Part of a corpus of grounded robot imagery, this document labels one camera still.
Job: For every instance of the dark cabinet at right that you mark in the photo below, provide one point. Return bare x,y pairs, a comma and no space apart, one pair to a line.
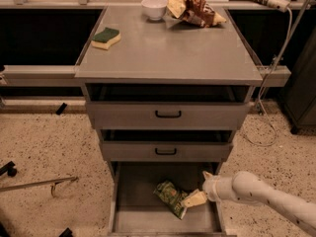
298,97

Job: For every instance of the middle drawer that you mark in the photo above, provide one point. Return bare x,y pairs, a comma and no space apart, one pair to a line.
166,145

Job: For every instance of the drawer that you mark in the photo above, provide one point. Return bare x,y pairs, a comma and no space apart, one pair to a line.
137,106
166,145
137,212

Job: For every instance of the aluminium frame rail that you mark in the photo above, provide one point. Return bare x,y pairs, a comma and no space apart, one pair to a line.
38,76

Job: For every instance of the grey drawer cabinet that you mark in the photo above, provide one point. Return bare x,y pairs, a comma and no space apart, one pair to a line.
167,52

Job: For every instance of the top drawer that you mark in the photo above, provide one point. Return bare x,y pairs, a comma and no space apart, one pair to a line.
137,106

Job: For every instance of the green yellow sponge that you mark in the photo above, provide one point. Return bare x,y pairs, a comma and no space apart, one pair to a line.
106,38

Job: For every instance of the bottom drawer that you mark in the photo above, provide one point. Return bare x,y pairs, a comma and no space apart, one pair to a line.
137,212

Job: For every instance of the black floor bracket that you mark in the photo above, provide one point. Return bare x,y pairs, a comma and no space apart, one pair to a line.
61,109

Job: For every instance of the green jalapeno chip bag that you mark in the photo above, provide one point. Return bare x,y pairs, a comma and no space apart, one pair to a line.
172,196

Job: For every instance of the white bowl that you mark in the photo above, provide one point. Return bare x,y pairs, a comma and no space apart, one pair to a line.
154,9

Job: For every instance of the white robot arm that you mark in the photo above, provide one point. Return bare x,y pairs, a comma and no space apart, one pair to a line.
245,187

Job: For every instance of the metal rod on floor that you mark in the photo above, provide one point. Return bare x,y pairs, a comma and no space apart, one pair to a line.
53,184

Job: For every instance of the black caster wheel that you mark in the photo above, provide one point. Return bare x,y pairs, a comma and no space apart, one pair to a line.
9,169

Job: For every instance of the brown yellow chip bag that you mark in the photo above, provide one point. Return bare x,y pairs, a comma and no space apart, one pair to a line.
195,12

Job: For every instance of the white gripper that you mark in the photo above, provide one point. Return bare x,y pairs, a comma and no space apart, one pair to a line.
212,188

